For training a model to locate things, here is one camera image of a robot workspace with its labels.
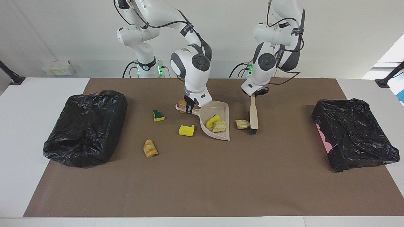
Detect notched yellow sponge piece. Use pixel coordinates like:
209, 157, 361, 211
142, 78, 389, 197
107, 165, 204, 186
178, 124, 195, 137

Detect beige hand brush black bristles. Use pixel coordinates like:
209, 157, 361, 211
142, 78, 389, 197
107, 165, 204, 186
248, 96, 260, 135

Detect yellow sponge chunk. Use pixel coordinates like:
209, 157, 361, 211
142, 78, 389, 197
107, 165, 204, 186
206, 114, 221, 129

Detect beige plastic dustpan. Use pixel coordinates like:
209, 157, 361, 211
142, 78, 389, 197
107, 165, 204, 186
175, 101, 231, 141

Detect striped orange bread piece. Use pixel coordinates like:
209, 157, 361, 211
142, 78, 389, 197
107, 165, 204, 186
143, 139, 159, 158

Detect pink plastic bin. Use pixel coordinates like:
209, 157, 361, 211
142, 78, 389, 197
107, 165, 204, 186
316, 123, 333, 154

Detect black trash bag over pink bin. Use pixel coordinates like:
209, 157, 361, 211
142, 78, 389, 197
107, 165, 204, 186
312, 98, 400, 172

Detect black trash bag bin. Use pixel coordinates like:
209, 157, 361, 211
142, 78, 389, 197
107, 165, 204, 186
43, 90, 128, 168

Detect brown table mat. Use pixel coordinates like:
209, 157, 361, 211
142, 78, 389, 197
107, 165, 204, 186
23, 78, 404, 218

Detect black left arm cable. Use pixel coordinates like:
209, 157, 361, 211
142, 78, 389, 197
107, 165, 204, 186
267, 0, 306, 85

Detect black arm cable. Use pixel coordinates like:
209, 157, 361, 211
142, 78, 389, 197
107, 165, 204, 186
267, 0, 306, 85
113, 0, 209, 60

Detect black base cable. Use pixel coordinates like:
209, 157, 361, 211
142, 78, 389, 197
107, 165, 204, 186
229, 61, 253, 78
122, 61, 139, 78

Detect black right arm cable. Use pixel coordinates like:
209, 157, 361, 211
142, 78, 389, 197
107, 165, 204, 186
113, 0, 209, 60

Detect black camera stand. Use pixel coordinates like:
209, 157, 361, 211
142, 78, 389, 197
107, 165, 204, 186
0, 60, 26, 86
375, 61, 404, 88

